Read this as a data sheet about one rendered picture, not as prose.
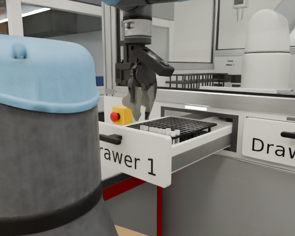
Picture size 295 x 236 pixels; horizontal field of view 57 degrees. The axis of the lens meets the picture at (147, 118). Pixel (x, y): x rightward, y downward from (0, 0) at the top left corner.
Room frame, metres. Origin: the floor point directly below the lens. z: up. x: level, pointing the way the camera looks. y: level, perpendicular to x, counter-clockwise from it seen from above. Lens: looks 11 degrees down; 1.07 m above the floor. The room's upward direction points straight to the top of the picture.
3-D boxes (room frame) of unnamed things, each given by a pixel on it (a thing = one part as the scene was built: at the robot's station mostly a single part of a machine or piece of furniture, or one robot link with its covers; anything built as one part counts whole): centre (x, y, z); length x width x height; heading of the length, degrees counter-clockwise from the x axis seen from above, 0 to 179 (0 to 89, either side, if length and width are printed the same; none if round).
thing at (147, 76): (0.74, 0.03, 1.08); 0.09 x 0.08 x 0.12; 48
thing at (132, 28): (0.73, 0.03, 1.16); 0.08 x 0.08 x 0.05
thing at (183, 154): (0.79, -0.08, 0.86); 0.40 x 0.26 x 0.06; 138
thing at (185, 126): (0.78, -0.07, 0.87); 0.22 x 0.18 x 0.06; 138
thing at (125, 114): (1.08, 0.11, 0.88); 0.07 x 0.05 x 0.07; 48
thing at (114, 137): (0.62, 0.08, 0.91); 0.07 x 0.04 x 0.01; 48
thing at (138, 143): (0.64, 0.06, 0.87); 0.29 x 0.02 x 0.11; 48
